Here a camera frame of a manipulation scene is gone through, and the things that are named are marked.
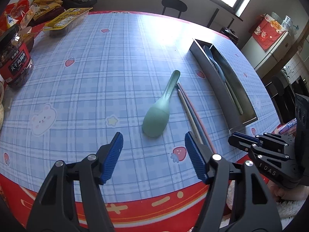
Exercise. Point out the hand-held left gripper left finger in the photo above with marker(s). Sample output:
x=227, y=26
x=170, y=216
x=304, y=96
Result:
x=113, y=159

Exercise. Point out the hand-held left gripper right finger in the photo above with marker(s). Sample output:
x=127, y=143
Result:
x=195, y=159

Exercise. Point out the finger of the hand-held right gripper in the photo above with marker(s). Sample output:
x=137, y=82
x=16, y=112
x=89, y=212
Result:
x=243, y=137
x=239, y=143

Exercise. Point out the green chopsticks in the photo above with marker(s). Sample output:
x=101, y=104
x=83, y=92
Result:
x=240, y=108

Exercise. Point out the pink chopstick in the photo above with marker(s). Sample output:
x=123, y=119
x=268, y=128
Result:
x=196, y=116

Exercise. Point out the blue chopstick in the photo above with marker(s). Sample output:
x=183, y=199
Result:
x=192, y=116

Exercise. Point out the beige chopstick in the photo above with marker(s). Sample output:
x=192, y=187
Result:
x=188, y=114

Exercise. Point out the green plastic spoon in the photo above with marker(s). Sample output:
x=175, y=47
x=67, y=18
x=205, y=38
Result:
x=154, y=120

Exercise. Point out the steel utensil box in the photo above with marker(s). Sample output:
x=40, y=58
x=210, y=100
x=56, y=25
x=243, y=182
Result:
x=217, y=87

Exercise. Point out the blue plastic spoon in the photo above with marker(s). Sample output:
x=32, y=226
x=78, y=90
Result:
x=208, y=53

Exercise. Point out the pale fluffy clothing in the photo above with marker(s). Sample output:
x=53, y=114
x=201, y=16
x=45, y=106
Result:
x=289, y=210

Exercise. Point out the colourful printed box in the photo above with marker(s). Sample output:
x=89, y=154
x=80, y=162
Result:
x=288, y=125

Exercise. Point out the black chair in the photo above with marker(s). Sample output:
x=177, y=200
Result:
x=277, y=89

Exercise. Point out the blue plaid tablecloth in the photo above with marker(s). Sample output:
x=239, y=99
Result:
x=84, y=89

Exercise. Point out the white refrigerator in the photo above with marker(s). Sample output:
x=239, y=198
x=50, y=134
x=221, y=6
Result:
x=272, y=53

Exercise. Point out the small black object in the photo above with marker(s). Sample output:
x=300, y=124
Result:
x=229, y=35

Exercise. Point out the red cloth decoration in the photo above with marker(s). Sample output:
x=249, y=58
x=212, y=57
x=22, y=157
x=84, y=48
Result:
x=265, y=33

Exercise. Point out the clear glass cups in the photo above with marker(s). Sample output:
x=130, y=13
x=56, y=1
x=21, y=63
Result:
x=288, y=24

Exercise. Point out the red label snack jar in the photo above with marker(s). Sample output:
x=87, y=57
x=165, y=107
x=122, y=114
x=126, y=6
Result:
x=17, y=62

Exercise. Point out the yellow label snack tray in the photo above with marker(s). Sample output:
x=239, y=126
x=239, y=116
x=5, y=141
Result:
x=67, y=19

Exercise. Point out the black round stool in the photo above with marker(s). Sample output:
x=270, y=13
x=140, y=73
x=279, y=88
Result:
x=173, y=3

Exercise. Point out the yellow snack packets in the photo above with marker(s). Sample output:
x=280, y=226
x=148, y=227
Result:
x=47, y=4

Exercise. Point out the red orange snack packet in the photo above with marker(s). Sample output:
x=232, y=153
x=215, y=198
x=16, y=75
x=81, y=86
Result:
x=14, y=12

